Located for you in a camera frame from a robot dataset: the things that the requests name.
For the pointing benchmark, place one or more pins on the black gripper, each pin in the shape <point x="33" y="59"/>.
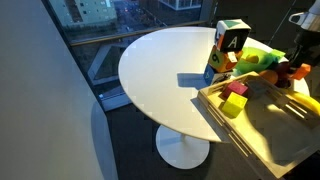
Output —
<point x="305" y="48"/>

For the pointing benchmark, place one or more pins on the red apple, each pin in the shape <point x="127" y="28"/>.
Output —
<point x="282" y="69"/>

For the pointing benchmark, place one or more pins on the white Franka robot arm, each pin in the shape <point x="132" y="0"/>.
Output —
<point x="311" y="18"/>

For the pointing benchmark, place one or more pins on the green plastic bowl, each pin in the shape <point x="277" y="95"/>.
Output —
<point x="256" y="65"/>

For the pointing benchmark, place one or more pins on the light green cube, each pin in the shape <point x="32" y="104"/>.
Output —
<point x="279" y="54"/>

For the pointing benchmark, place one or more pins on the small dark red plum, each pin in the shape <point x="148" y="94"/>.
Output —
<point x="283" y="83"/>

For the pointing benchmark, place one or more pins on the orange fruit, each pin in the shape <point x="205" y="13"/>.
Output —
<point x="268" y="76"/>

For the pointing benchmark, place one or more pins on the yellow banana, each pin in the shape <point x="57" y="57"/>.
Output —
<point x="305" y="100"/>

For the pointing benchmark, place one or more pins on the yellow lemon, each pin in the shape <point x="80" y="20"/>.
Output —
<point x="252" y="58"/>

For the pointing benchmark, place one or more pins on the grey-brown cube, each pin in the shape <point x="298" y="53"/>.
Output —
<point x="256" y="88"/>

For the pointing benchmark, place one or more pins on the white cube with zebra picture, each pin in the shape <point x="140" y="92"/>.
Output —
<point x="233" y="35"/>

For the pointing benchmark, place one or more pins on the magenta cube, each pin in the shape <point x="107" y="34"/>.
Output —
<point x="235" y="89"/>

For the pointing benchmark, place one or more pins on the orange and green picture cube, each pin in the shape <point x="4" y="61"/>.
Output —
<point x="221" y="60"/>

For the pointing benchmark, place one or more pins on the yellow-green cube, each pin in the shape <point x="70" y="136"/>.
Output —
<point x="234" y="104"/>

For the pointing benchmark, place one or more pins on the light wooden tray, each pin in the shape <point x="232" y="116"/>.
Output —
<point x="266" y="140"/>

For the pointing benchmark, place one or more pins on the wooden window handrail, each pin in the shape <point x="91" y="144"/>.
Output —
<point x="133" y="34"/>

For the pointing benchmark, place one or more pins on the white round table pedestal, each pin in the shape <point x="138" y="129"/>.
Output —
<point x="182" y="148"/>

